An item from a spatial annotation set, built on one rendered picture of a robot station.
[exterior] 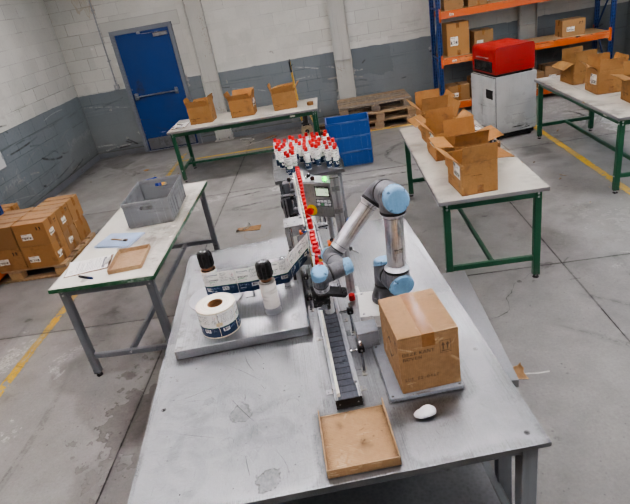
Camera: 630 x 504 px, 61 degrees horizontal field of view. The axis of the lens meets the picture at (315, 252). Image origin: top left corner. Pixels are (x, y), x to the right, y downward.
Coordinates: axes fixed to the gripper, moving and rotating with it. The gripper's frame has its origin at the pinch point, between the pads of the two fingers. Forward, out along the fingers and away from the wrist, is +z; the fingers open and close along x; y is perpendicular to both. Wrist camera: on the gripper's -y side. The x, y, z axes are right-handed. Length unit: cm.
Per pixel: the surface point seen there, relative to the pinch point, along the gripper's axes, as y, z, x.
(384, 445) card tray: -9, -32, 76
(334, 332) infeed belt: 0.0, -2.2, 14.9
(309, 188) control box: -2, -28, -53
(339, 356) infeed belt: 0.2, -11.4, 30.9
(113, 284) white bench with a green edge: 137, 66, -82
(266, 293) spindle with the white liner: 29.5, -0.9, -13.8
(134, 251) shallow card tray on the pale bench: 131, 85, -121
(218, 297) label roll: 54, 0, -17
